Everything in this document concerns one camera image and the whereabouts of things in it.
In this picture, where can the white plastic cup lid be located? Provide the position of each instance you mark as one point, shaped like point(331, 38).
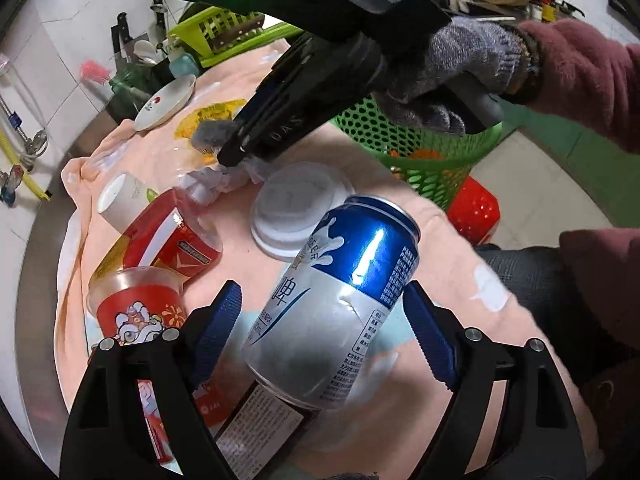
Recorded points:
point(290, 205)

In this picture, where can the green mesh trash basket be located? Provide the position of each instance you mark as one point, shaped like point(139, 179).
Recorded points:
point(434, 165)

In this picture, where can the left maroon sleeve forearm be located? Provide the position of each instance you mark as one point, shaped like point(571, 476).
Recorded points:
point(584, 296)

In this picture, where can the white ceramic plate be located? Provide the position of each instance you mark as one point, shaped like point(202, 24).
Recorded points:
point(165, 103)

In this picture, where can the wall water valve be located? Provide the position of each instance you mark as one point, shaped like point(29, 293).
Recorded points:
point(22, 159)

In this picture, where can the lime green dish rack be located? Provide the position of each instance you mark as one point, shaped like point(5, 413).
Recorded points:
point(214, 35)

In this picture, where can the pink brush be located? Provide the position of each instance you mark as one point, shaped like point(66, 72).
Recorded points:
point(91, 71)

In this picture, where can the red plastic stool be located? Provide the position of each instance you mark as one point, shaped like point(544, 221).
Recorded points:
point(474, 212)

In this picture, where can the right maroon sleeve forearm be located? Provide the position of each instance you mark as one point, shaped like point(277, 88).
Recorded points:
point(578, 74)

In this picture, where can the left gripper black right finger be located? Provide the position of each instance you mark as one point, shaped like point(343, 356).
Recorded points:
point(509, 415)

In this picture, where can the black labelled box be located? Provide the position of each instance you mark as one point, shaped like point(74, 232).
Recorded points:
point(262, 431)

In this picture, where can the right grey knit glove hand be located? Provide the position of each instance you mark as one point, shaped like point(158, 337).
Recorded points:
point(499, 57)

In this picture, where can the white green paper cup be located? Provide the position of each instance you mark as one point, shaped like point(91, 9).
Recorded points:
point(122, 200)

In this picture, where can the dark green utensil holder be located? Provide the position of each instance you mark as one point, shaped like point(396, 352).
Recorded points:
point(133, 86)

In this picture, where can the red lion paper cup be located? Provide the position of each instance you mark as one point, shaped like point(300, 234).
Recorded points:
point(136, 305)

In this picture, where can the blue silver beer can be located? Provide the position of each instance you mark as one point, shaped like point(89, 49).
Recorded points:
point(311, 339)

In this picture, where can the white tissue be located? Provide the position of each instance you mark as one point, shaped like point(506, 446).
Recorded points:
point(205, 185)

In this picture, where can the yellow plastic wrapper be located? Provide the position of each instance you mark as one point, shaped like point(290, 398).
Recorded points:
point(217, 111)

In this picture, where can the red instant noodle cup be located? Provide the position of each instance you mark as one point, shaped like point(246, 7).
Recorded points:
point(170, 233)

